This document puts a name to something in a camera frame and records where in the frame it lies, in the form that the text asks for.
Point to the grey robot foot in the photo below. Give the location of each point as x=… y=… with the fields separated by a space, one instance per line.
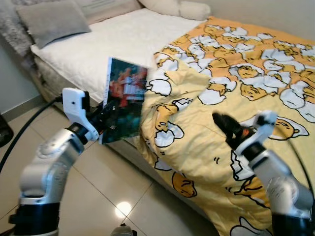
x=123 y=231

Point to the grey pillow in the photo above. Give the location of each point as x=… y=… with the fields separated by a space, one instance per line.
x=51 y=22

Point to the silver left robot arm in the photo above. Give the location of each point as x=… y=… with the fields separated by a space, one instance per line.
x=47 y=162

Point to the grey furry throw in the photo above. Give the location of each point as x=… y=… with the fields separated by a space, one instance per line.
x=12 y=29

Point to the grey bed base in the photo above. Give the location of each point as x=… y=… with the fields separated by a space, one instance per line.
x=54 y=78

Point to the cream knotted bolster pillow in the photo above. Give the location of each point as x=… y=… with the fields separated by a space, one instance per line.
x=182 y=10

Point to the dark red cover book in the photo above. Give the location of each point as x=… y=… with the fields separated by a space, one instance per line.
x=129 y=98

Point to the white quilted mattress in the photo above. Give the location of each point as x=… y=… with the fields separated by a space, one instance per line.
x=113 y=39

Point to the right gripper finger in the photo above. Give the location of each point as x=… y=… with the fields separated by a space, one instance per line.
x=231 y=138
x=225 y=122

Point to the yellow egg cartoon blanket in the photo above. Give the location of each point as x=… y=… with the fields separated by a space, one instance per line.
x=197 y=147

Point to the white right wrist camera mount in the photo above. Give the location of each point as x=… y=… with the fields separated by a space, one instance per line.
x=263 y=128

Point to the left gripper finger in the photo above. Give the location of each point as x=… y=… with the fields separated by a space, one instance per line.
x=110 y=115

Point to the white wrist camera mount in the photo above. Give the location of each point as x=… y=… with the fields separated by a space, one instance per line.
x=74 y=105
x=263 y=128

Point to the printed ornament headboard cushion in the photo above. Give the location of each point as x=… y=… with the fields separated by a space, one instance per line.
x=106 y=7

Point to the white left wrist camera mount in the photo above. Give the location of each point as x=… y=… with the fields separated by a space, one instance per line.
x=74 y=105

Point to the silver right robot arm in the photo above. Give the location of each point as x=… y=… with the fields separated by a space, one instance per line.
x=280 y=182

